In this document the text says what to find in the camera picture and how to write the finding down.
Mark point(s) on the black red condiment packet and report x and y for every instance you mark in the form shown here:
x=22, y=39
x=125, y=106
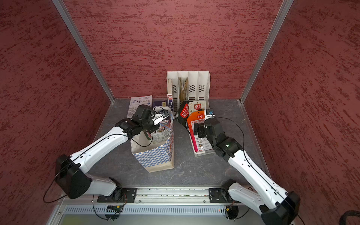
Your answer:
x=182, y=114

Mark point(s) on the blue white upright book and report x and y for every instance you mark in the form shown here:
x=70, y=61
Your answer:
x=170, y=94

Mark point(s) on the white condiment packet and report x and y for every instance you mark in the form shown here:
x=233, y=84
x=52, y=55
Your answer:
x=195, y=106

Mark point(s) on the pink edged condiment packet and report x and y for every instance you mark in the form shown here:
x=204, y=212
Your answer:
x=162, y=133

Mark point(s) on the white file organizer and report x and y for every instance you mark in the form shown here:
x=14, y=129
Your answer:
x=198, y=85

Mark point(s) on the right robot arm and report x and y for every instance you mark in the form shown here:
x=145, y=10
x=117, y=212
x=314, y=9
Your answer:
x=274, y=204

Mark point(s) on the left corner metal post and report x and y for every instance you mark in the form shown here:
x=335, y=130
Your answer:
x=65, y=15

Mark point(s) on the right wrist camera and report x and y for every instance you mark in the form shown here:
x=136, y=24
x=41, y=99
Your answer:
x=209, y=113

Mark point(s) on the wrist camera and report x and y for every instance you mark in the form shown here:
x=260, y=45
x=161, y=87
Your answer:
x=160, y=116
x=209, y=113

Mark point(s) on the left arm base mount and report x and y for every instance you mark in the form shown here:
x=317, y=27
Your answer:
x=123, y=195

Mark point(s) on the dark condiment packet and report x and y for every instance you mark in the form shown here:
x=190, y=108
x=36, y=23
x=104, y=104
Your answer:
x=201, y=147

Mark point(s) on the corner metal post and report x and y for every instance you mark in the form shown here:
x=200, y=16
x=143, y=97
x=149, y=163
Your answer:
x=65, y=15
x=280, y=18

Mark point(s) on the orange condiment packet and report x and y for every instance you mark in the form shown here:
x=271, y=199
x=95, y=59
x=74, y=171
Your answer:
x=195, y=117

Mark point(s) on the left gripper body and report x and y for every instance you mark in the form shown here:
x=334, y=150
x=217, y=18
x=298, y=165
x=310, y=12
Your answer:
x=148, y=124

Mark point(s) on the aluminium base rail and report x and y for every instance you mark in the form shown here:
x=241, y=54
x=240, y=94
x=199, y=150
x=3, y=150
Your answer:
x=187, y=195

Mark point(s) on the right corner metal post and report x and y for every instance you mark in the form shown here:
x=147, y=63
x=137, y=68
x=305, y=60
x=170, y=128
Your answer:
x=280, y=18

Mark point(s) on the blue checkered paper bag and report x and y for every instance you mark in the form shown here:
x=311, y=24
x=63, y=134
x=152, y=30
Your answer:
x=154, y=157

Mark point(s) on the white plastic basket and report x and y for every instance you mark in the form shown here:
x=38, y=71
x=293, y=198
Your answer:
x=196, y=128

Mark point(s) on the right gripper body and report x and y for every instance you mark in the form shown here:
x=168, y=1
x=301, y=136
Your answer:
x=202, y=131

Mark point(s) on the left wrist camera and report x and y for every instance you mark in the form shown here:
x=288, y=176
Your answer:
x=160, y=116

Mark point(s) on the dark blue book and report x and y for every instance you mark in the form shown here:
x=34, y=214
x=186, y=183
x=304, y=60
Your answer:
x=160, y=104

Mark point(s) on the white sketch tutorial book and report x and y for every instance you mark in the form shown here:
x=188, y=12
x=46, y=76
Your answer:
x=135, y=102

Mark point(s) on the brown folders in organizer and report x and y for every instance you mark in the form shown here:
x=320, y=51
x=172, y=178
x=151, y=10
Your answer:
x=183, y=88

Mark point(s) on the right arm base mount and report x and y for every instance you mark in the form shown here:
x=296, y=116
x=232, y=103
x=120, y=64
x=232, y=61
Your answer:
x=220, y=195

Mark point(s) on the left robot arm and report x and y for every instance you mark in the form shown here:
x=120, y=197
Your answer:
x=71, y=172

